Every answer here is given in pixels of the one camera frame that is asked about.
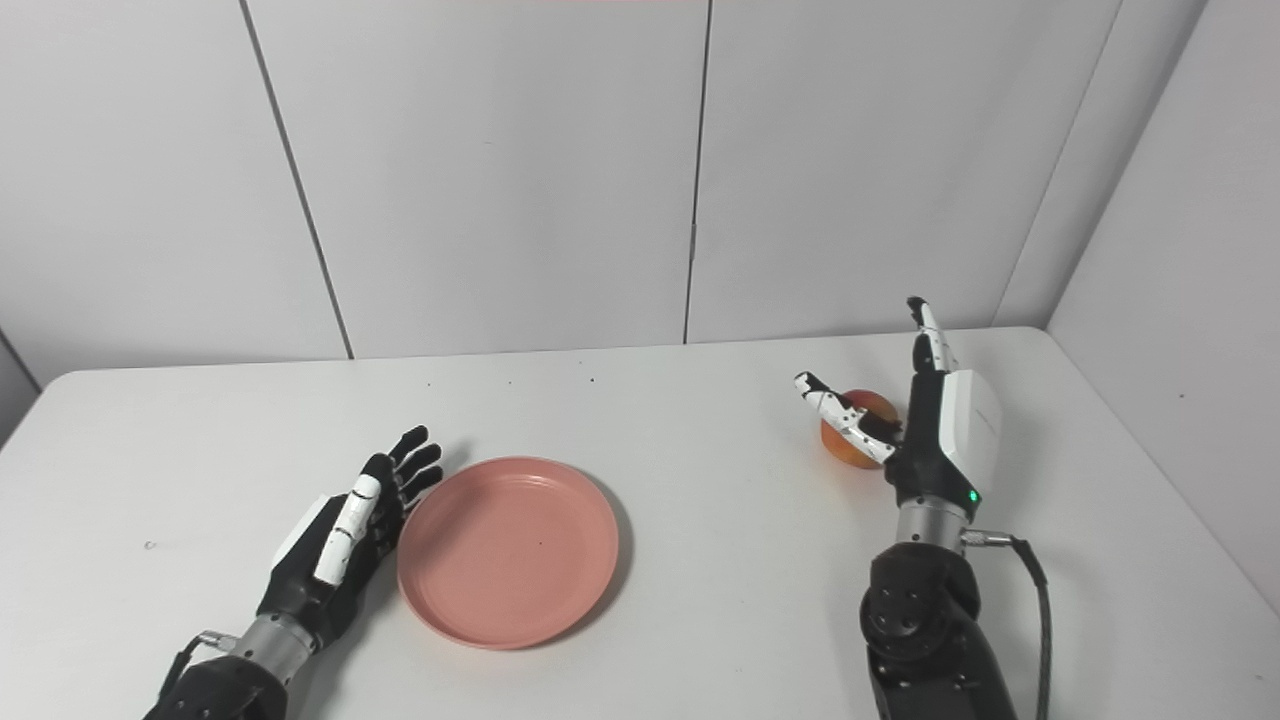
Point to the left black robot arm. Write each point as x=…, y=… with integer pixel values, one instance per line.
x=230, y=680

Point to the pink round plate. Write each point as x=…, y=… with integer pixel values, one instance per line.
x=508, y=552

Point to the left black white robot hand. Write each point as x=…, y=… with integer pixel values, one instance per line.
x=310, y=570

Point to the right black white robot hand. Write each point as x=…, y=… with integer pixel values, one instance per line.
x=945, y=430

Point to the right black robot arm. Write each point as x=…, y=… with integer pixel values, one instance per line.
x=925, y=620

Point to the red yellow pomegranate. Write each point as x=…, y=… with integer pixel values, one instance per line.
x=850, y=452

